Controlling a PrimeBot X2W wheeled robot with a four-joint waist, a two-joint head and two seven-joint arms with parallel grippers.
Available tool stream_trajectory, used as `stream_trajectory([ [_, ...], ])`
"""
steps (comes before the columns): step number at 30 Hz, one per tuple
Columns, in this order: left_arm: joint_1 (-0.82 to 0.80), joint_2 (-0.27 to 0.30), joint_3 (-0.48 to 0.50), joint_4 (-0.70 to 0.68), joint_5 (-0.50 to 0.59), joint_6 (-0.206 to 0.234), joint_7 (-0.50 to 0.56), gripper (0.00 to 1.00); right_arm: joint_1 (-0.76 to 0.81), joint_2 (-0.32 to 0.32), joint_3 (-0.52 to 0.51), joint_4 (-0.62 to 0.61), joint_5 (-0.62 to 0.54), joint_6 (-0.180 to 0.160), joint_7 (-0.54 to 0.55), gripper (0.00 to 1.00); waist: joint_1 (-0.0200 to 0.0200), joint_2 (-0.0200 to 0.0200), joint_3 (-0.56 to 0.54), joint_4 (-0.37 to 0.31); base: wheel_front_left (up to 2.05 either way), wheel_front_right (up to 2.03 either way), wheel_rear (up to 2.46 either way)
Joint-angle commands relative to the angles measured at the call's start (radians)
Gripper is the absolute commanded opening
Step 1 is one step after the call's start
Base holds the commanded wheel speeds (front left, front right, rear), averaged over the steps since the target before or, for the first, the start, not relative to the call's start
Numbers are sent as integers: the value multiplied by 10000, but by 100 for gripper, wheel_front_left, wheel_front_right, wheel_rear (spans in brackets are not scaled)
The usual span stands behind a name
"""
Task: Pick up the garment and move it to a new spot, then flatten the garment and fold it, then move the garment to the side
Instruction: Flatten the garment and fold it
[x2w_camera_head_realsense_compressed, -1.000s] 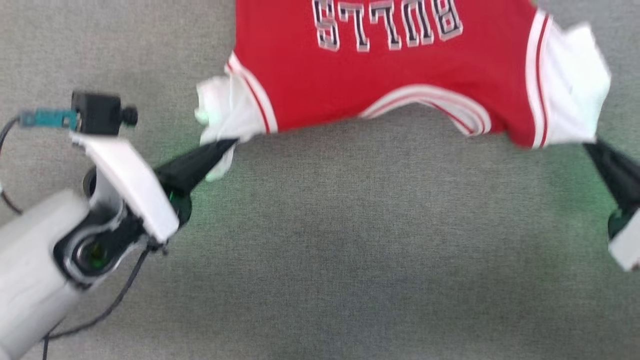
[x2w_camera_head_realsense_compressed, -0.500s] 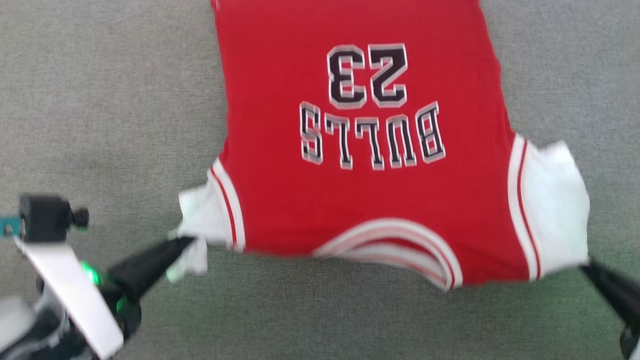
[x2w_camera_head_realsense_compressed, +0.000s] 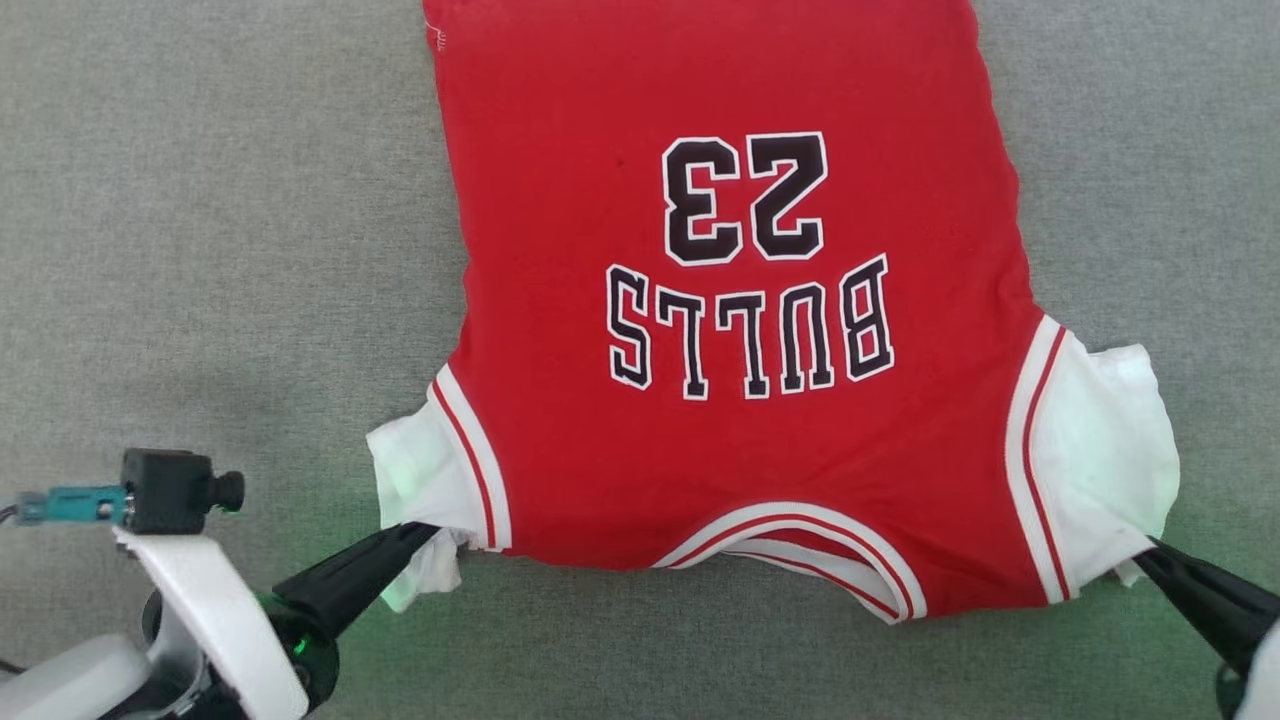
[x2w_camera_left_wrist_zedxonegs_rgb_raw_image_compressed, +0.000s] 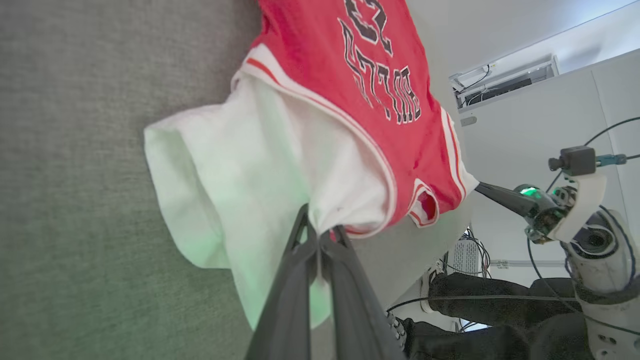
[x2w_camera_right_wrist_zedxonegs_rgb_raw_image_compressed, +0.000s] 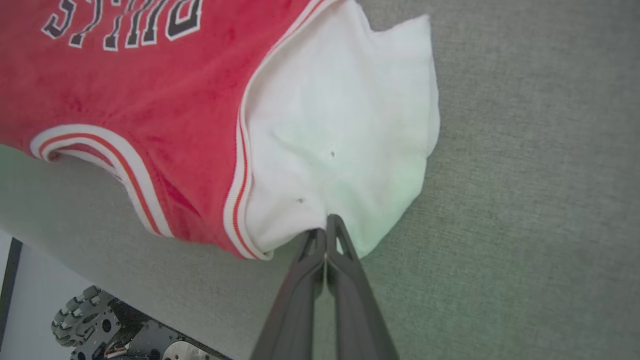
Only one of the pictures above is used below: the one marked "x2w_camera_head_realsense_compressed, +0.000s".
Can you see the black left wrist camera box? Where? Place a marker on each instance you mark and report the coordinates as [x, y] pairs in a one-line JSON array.
[[170, 490]]

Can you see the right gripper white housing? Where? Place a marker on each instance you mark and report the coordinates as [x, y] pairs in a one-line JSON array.
[[1262, 685]]

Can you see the red Bulls 23 basketball jersey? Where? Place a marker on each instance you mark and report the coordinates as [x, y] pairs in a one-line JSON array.
[[740, 440]]

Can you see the white wrist camera mount bracket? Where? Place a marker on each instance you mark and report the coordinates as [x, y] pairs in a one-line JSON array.
[[215, 620]]

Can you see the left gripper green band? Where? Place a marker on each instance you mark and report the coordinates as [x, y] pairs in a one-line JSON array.
[[312, 665]]

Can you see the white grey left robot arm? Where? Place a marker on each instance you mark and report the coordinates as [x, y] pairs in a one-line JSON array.
[[65, 685]]

